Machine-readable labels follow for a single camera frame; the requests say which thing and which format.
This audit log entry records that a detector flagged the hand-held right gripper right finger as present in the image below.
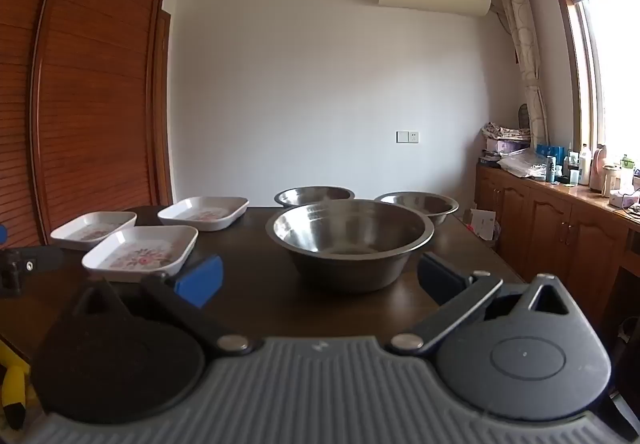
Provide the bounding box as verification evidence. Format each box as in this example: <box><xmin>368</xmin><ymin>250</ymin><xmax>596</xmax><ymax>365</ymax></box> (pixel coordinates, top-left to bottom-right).
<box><xmin>384</xmin><ymin>252</ymin><xmax>573</xmax><ymax>355</ymax></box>

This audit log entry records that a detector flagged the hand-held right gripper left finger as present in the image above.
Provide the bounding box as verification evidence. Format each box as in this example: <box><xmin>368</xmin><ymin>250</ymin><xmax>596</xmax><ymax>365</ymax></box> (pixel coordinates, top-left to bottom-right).
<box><xmin>67</xmin><ymin>255</ymin><xmax>253</xmax><ymax>356</ymax></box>

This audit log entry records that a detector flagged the white floral plate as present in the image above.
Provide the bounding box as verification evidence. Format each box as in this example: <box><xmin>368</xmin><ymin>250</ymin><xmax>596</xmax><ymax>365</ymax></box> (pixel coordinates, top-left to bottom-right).
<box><xmin>81</xmin><ymin>225</ymin><xmax>199</xmax><ymax>283</ymax></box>
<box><xmin>50</xmin><ymin>211</ymin><xmax>138</xmax><ymax>252</ymax></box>
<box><xmin>157</xmin><ymin>196</ymin><xmax>250</xmax><ymax>232</ymax></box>

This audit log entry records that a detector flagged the small steel bowl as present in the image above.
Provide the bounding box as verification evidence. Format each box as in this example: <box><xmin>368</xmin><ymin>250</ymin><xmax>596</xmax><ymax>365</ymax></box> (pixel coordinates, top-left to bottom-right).
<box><xmin>374</xmin><ymin>192</ymin><xmax>460</xmax><ymax>227</ymax></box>
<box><xmin>274</xmin><ymin>186</ymin><xmax>356</xmax><ymax>209</ymax></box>

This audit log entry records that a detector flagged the large steel bowl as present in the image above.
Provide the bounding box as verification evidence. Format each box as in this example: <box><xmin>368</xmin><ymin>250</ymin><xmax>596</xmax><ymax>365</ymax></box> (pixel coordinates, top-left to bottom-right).
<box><xmin>265</xmin><ymin>199</ymin><xmax>435</xmax><ymax>293</ymax></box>

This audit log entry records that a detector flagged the white cardboard box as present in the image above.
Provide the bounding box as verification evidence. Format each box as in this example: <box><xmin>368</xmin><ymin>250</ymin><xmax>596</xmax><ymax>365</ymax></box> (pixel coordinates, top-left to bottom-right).
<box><xmin>462</xmin><ymin>208</ymin><xmax>501</xmax><ymax>241</ymax></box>

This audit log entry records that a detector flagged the wooden low cabinet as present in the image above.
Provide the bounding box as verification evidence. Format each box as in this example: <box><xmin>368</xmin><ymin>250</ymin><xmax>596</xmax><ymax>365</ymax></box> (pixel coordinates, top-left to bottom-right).
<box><xmin>475</xmin><ymin>164</ymin><xmax>640</xmax><ymax>319</ymax></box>

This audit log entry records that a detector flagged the clear plastic bag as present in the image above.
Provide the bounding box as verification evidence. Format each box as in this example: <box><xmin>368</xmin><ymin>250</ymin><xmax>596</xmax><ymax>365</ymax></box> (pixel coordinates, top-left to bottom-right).
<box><xmin>497</xmin><ymin>149</ymin><xmax>548</xmax><ymax>181</ymax></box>

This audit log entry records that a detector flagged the purple box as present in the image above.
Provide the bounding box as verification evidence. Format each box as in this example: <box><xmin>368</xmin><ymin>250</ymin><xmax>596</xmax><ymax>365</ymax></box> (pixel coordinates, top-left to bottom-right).
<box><xmin>486</xmin><ymin>139</ymin><xmax>528</xmax><ymax>155</ymax></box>

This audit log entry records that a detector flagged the wooden slatted wardrobe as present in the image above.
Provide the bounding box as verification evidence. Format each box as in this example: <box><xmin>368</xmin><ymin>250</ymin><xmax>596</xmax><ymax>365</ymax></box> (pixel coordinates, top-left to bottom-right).
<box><xmin>0</xmin><ymin>0</ymin><xmax>174</xmax><ymax>249</ymax></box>

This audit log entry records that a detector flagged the white bottle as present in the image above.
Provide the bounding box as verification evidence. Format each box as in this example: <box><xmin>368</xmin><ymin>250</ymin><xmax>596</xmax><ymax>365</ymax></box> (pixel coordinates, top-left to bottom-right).
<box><xmin>578</xmin><ymin>144</ymin><xmax>592</xmax><ymax>185</ymax></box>

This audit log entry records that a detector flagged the pink thermos jug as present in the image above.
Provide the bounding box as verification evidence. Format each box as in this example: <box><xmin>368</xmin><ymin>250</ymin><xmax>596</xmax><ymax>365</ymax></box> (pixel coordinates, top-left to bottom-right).
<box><xmin>590</xmin><ymin>145</ymin><xmax>608</xmax><ymax>192</ymax></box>

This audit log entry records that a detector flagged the white cup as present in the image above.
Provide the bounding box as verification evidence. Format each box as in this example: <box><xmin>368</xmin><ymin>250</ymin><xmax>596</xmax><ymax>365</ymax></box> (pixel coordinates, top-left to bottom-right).
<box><xmin>602</xmin><ymin>165</ymin><xmax>621</xmax><ymax>197</ymax></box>

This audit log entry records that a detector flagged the green lid bottle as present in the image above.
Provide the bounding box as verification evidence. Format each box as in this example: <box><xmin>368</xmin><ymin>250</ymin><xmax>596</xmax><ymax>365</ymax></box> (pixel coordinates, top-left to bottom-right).
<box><xmin>620</xmin><ymin>155</ymin><xmax>636</xmax><ymax>195</ymax></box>

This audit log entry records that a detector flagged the patterned curtain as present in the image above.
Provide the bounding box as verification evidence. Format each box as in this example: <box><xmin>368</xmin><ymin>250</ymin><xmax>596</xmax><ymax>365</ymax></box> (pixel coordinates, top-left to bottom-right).
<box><xmin>492</xmin><ymin>0</ymin><xmax>551</xmax><ymax>149</ymax></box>

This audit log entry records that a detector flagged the window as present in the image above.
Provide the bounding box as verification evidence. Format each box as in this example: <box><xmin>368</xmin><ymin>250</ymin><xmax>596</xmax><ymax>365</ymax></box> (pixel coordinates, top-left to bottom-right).
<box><xmin>545</xmin><ymin>0</ymin><xmax>640</xmax><ymax>175</ymax></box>

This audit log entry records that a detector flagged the yellow handled tool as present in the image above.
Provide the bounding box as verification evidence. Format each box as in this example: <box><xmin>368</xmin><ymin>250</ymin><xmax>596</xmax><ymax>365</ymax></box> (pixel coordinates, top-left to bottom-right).
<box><xmin>0</xmin><ymin>341</ymin><xmax>36</xmax><ymax>430</ymax></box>

